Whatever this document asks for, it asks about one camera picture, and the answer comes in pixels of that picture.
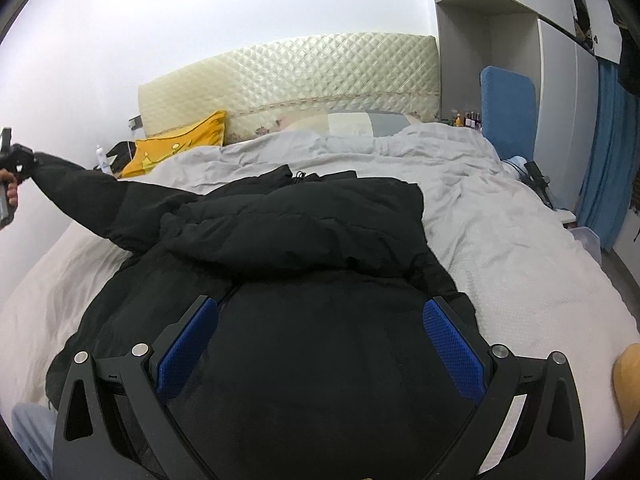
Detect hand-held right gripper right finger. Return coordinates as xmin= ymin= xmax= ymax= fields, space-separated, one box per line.
xmin=422 ymin=297 xmax=587 ymax=480

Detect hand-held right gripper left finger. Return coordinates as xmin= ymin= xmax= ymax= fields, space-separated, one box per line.
xmin=52 ymin=296 xmax=219 ymax=480

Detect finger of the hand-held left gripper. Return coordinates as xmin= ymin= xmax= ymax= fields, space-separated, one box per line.
xmin=5 ymin=144 xmax=42 ymax=181

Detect black puffer jacket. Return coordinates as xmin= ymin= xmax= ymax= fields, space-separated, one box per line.
xmin=31 ymin=152 xmax=496 ymax=480

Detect person's left hand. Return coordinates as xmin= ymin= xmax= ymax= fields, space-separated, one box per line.
xmin=0 ymin=170 xmax=20 ymax=211

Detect black bag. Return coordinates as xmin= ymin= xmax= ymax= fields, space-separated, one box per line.
xmin=105 ymin=141 xmax=138 ymax=178

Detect white bed sheet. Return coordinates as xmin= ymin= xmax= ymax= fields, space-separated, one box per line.
xmin=0 ymin=215 xmax=136 ymax=411

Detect grey duvet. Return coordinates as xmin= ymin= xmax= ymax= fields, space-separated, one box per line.
xmin=120 ymin=125 xmax=640 ymax=411

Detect yellow pillow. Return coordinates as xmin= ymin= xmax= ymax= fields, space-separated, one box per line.
xmin=121 ymin=110 xmax=227 ymax=179

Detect clear plastic storage box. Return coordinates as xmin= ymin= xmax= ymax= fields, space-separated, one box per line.
xmin=570 ymin=226 xmax=601 ymax=261

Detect yellow cushion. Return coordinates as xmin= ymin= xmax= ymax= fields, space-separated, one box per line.
xmin=613 ymin=343 xmax=640 ymax=433

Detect person's light grey pants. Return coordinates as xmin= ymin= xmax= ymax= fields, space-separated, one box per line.
xmin=11 ymin=402 xmax=57 ymax=480

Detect black stand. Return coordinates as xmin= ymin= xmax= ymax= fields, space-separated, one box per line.
xmin=520 ymin=160 xmax=555 ymax=206

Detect group of small bottles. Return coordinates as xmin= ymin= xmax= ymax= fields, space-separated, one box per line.
xmin=448 ymin=109 xmax=483 ymax=130

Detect blue curtain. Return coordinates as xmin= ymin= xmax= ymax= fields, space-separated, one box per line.
xmin=577 ymin=59 xmax=640 ymax=251

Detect grey and white pillow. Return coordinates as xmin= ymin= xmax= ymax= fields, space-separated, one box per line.
xmin=280 ymin=111 xmax=421 ymax=140

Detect cream quilted headboard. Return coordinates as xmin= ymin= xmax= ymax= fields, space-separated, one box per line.
xmin=137 ymin=34 xmax=442 ymax=147

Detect white wardrobe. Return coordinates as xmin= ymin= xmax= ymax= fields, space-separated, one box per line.
xmin=435 ymin=0 xmax=623 ymax=216

